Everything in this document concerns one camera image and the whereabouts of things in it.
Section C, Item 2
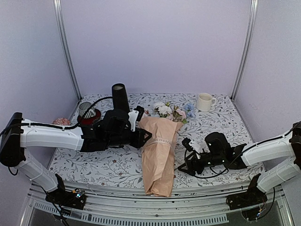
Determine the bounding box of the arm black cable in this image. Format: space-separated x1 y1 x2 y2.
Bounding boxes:
183 122 301 178
0 96 113 176

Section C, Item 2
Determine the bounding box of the right aluminium frame post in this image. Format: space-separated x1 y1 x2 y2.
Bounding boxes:
230 0 258 102

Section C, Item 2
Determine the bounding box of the red round coaster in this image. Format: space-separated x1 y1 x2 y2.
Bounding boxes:
77 109 101 125

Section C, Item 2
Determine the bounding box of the peach paper flower bouquet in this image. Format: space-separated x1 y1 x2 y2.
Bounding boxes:
138 102 187 197

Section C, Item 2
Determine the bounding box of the cream ceramic mug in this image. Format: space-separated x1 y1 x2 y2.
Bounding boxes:
196 93 217 112

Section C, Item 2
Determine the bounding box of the cream printed ribbon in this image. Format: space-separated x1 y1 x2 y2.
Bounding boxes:
145 135 177 150

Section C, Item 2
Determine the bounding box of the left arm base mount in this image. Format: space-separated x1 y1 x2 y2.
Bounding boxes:
45 174 87 210

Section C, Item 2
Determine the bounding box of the floral patterned tablecloth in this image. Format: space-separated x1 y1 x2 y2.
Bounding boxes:
49 94 265 188

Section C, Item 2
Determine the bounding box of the aluminium front rail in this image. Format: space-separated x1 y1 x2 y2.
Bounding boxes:
20 181 294 226

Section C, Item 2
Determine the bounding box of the aluminium frame post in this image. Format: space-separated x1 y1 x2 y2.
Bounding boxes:
230 0 258 102
53 0 82 100

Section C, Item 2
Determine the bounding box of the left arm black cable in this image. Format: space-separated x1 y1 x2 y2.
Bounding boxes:
0 96 113 176

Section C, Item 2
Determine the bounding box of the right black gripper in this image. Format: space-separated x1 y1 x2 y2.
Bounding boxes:
178 151 224 177

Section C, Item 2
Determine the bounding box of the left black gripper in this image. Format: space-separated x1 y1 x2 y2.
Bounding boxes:
106 128 153 149

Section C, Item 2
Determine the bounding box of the black cylindrical vase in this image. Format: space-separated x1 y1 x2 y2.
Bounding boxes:
111 83 130 113

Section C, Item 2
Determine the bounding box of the pink patterned ball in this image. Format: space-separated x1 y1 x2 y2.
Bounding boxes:
52 118 71 126

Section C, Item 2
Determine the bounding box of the striped black white cup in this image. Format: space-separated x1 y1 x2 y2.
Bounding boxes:
79 102 95 117

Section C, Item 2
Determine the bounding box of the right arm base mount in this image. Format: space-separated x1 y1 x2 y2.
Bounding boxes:
226 174 268 221

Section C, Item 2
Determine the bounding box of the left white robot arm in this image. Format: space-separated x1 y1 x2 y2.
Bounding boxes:
0 109 152 204

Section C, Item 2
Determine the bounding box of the left aluminium frame post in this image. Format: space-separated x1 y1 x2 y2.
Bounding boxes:
53 0 82 100

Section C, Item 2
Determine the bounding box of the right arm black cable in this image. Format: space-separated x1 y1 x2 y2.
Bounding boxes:
183 122 301 178

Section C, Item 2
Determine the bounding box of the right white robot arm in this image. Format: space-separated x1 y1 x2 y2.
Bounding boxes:
178 122 301 205

